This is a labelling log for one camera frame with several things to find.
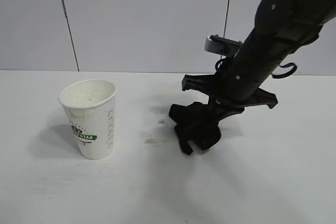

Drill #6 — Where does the black and purple cloth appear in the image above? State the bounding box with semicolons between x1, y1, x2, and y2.
169;100;223;156

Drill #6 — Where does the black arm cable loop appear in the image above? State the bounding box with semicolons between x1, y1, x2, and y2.
271;62;297;79

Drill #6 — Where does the large brown coffee spill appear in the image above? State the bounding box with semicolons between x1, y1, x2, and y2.
143;119;169;146

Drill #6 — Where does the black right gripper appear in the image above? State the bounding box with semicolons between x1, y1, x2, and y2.
182;62;278;127

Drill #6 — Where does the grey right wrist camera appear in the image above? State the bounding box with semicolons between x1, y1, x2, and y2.
204;34;244;58

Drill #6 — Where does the white Coffee Star paper cup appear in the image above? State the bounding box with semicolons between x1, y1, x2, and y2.
58;79;117;161

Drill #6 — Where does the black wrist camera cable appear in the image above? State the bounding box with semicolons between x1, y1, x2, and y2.
215;57;232;72

